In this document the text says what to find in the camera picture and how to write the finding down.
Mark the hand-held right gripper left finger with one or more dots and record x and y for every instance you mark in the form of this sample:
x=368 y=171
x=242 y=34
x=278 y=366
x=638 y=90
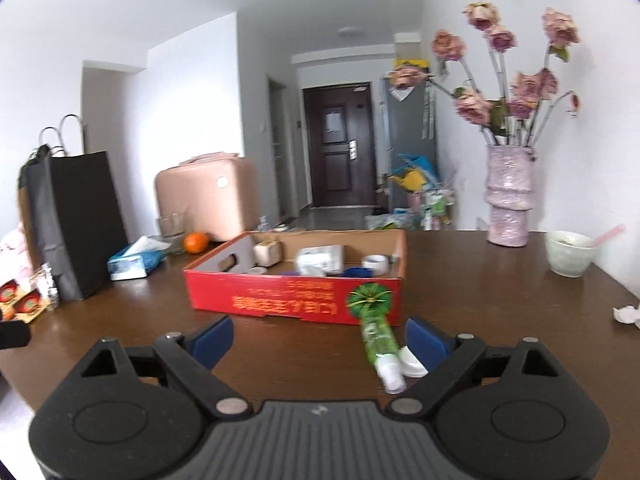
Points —
x=215 y=341

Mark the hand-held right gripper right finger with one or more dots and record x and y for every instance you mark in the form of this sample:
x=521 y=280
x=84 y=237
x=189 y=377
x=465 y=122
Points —
x=425 y=341

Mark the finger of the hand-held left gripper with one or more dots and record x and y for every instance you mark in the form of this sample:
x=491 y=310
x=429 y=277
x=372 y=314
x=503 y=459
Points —
x=12 y=335

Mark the green tube with white cap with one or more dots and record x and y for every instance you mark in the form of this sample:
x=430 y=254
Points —
x=380 y=342

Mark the red cardboard box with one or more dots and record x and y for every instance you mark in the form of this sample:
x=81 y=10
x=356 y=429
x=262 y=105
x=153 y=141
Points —
x=280 y=300

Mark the blue ridged lid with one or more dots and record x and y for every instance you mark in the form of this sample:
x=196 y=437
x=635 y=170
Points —
x=357 y=273

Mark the purple ridged lid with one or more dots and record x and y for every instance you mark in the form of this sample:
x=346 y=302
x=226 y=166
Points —
x=290 y=273

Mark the white printed packet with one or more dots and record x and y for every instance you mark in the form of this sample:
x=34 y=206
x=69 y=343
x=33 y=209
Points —
x=320 y=260

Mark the red snack packages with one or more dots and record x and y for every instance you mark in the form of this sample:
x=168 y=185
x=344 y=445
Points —
x=20 y=302

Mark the clear plastic container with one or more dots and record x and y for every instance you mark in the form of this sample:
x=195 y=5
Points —
x=46 y=285

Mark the pink and white cloth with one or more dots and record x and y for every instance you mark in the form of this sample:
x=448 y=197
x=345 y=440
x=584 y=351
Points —
x=12 y=250

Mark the white tape roll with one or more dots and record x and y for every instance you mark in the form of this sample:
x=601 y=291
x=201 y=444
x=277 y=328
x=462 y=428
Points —
x=375 y=265

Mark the orange fruit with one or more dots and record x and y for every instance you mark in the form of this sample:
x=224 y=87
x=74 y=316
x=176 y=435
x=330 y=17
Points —
x=196 y=243

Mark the small wooden block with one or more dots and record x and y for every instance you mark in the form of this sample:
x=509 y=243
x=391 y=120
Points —
x=266 y=253

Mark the blue tissue box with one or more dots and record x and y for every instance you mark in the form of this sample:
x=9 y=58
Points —
x=132 y=262

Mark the clear glass cup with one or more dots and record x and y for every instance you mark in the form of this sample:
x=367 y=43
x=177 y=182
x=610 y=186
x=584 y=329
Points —
x=171 y=230

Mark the black paper bag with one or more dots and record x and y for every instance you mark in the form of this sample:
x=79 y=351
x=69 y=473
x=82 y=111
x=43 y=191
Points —
x=75 y=220

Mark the pile of household clutter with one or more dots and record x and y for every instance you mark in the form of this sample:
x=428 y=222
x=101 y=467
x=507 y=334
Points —
x=425 y=207

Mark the pink suitcase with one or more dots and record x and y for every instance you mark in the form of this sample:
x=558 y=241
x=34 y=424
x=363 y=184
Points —
x=210 y=195

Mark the yellow watering can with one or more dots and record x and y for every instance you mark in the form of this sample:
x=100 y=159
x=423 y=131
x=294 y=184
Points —
x=409 y=180

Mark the white ceramic bowl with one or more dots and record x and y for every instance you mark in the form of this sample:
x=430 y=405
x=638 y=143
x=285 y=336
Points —
x=570 y=257

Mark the pale pink textured vase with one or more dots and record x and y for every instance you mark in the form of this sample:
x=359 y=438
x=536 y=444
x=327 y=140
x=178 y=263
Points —
x=509 y=195

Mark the crumpled white tissue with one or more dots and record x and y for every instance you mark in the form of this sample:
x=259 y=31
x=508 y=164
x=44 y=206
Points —
x=627 y=315

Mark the dark wooden door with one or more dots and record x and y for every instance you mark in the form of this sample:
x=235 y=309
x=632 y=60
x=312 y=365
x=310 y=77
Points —
x=340 y=150

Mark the pink spoon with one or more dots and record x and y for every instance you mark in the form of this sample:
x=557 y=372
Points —
x=607 y=236

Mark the grey refrigerator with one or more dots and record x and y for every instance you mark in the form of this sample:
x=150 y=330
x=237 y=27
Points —
x=407 y=130

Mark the dried pink roses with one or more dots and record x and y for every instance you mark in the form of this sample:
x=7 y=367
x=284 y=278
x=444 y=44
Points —
x=472 y=105

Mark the yellow box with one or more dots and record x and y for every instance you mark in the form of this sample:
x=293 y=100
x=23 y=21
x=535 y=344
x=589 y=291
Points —
x=412 y=63

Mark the round ceiling lamp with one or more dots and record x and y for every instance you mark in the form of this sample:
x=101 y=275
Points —
x=352 y=32

